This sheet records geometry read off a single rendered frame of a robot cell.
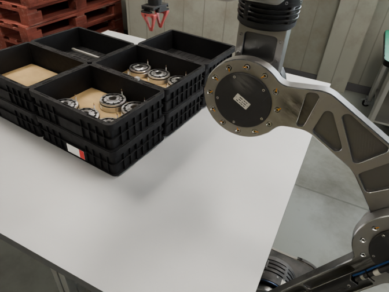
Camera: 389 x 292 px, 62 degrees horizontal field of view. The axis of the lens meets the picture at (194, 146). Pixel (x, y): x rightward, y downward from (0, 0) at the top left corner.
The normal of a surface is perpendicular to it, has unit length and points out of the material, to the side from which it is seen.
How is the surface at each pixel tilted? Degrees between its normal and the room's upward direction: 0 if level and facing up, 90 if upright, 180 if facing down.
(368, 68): 90
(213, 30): 90
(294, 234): 0
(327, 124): 90
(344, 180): 0
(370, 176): 90
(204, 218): 0
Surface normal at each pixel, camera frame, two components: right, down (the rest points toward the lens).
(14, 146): 0.06, -0.79
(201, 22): -0.44, 0.52
